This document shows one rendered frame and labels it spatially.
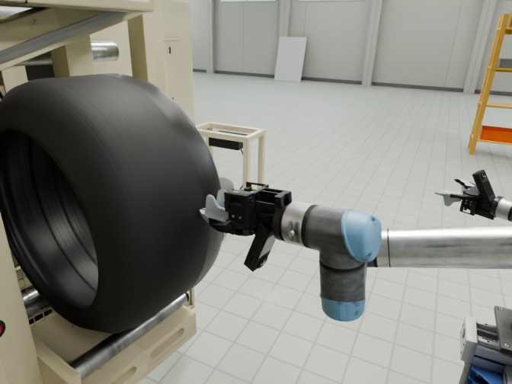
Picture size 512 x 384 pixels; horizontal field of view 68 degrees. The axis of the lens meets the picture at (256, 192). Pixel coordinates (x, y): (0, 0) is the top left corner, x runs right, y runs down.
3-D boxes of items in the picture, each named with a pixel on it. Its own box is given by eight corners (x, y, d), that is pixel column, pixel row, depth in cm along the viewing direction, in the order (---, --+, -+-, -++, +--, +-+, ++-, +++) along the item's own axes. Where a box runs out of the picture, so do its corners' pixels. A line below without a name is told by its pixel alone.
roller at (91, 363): (61, 365, 81) (59, 374, 83) (74, 382, 79) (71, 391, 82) (181, 284, 107) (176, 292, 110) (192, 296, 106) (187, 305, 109)
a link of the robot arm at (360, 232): (366, 277, 57) (367, 225, 54) (302, 260, 63) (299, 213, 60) (383, 253, 63) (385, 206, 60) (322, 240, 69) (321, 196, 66)
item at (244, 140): (247, 225, 339) (248, 137, 309) (190, 211, 363) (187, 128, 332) (263, 210, 368) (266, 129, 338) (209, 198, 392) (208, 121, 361)
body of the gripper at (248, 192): (244, 180, 75) (299, 187, 68) (248, 220, 78) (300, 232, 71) (219, 192, 69) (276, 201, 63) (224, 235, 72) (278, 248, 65)
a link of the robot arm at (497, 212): (510, 205, 128) (520, 196, 132) (495, 200, 131) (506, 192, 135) (505, 224, 131) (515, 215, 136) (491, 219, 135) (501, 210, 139)
